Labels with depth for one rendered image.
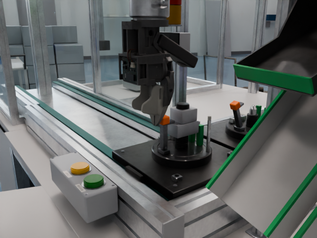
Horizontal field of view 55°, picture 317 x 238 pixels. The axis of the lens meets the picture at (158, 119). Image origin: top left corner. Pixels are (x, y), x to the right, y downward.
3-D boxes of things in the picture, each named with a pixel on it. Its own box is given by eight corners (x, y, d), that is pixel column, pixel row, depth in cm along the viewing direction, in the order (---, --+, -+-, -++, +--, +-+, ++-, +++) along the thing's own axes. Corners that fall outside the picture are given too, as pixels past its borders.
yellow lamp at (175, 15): (170, 24, 81) (170, 4, 79) (159, 24, 85) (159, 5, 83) (184, 24, 84) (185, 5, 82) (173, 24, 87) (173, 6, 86)
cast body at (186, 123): (177, 139, 67) (178, 107, 64) (165, 133, 70) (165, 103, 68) (205, 131, 71) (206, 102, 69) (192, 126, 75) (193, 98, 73)
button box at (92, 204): (87, 224, 58) (84, 196, 56) (51, 180, 74) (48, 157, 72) (119, 211, 62) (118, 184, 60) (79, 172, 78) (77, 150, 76)
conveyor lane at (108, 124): (173, 243, 59) (174, 198, 56) (43, 127, 124) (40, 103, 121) (263, 196, 75) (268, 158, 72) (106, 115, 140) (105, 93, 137)
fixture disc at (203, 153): (177, 175, 62) (177, 166, 62) (139, 152, 73) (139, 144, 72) (224, 157, 70) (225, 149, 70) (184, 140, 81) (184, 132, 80)
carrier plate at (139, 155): (173, 203, 56) (173, 192, 56) (112, 158, 75) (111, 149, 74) (255, 167, 70) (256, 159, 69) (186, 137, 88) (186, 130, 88)
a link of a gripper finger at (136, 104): (129, 125, 65) (127, 82, 62) (152, 120, 68) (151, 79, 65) (137, 129, 62) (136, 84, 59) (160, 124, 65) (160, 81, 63)
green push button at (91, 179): (88, 194, 59) (88, 185, 58) (80, 186, 62) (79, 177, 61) (107, 188, 61) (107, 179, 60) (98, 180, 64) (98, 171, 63)
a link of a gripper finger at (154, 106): (137, 129, 62) (136, 84, 59) (160, 124, 65) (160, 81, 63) (145, 133, 60) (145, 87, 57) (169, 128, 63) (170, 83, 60)
